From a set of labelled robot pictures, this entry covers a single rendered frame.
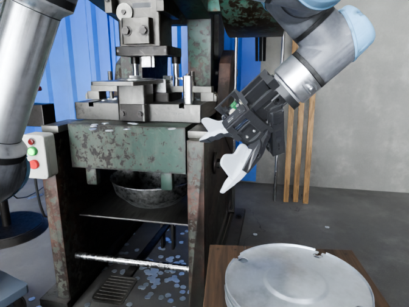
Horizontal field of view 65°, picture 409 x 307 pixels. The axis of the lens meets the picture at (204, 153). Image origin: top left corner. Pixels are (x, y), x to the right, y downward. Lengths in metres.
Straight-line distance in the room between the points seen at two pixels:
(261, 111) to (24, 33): 0.40
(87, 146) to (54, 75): 1.75
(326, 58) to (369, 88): 1.85
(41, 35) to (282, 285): 0.63
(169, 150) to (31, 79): 0.49
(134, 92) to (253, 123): 0.59
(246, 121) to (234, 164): 0.08
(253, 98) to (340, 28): 0.17
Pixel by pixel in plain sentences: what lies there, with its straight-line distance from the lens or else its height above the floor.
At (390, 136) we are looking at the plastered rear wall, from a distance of 2.47.
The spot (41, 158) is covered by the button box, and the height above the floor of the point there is 0.56.
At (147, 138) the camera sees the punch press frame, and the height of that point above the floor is 0.61.
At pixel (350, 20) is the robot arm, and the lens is 0.56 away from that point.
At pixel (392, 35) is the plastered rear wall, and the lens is 2.42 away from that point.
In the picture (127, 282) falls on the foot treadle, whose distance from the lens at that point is 1.12.
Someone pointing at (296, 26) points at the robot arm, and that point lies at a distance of 0.55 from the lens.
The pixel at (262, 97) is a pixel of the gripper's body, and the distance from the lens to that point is 0.55.
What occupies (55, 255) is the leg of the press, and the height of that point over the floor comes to 0.20.
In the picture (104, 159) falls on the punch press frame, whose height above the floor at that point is 0.53.
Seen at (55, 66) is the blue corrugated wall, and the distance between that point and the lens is 2.80.
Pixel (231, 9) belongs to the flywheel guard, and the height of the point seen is 0.97.
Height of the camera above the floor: 0.81
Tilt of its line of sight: 14 degrees down
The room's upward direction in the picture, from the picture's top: straight up
